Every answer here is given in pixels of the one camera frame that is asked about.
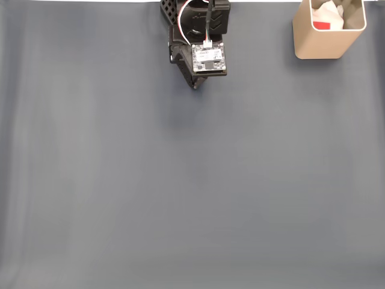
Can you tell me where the beige box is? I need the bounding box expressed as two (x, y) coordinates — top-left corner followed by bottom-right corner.
(292, 0), (368, 60)

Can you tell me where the grey table mat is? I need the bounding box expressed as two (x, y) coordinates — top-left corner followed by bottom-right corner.
(0, 1), (385, 289)

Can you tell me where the white crumpled paper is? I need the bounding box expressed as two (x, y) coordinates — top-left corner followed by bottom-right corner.
(311, 0), (345, 31)

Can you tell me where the white and red wire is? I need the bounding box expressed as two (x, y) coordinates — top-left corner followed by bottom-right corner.
(176, 0), (210, 46)

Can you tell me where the camera circuit board module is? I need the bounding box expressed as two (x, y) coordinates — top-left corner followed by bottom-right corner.
(191, 41), (229, 76)

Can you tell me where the black camera cable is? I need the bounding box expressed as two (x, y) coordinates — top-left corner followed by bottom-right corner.
(204, 0), (216, 43)

